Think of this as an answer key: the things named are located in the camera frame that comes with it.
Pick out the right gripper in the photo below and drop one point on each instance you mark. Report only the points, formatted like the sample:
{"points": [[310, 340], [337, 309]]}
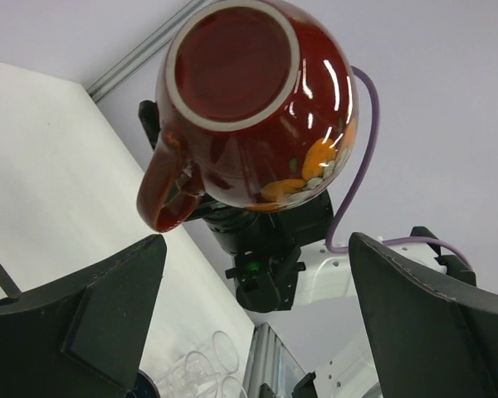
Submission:
{"points": [[273, 166]]}

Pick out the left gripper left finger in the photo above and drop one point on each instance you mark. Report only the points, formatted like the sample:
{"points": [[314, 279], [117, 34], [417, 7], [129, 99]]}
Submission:
{"points": [[82, 335]]}

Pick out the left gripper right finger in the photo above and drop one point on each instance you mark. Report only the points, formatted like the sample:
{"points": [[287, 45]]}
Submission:
{"points": [[431, 335]]}

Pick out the red cup white inside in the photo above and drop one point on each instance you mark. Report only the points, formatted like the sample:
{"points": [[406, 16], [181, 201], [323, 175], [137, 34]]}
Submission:
{"points": [[257, 109]]}

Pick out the dark blue cup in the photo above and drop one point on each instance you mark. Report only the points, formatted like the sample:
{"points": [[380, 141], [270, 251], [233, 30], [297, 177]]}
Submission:
{"points": [[144, 387]]}

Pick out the wire dish rack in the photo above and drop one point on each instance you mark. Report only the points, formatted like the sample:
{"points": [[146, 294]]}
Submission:
{"points": [[8, 286]]}

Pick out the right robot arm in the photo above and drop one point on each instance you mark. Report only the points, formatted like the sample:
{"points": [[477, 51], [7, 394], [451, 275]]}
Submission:
{"points": [[281, 261]]}

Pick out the clear glass front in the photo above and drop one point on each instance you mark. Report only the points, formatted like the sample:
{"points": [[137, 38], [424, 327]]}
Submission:
{"points": [[191, 377]]}

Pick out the clear glass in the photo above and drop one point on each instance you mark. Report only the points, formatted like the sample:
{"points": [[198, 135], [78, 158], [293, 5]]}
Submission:
{"points": [[231, 387], [191, 377], [224, 353]]}

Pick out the clear glass back left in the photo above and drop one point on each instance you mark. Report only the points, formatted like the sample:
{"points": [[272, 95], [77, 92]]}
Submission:
{"points": [[224, 353]]}

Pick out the clear glass back right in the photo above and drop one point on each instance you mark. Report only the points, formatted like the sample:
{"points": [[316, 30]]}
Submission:
{"points": [[231, 387]]}

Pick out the aluminium mounting rail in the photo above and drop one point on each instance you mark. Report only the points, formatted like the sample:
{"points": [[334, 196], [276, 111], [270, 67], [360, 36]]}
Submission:
{"points": [[271, 369]]}

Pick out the right aluminium frame post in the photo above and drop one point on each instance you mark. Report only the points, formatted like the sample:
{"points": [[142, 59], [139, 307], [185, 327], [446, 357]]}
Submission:
{"points": [[143, 52]]}

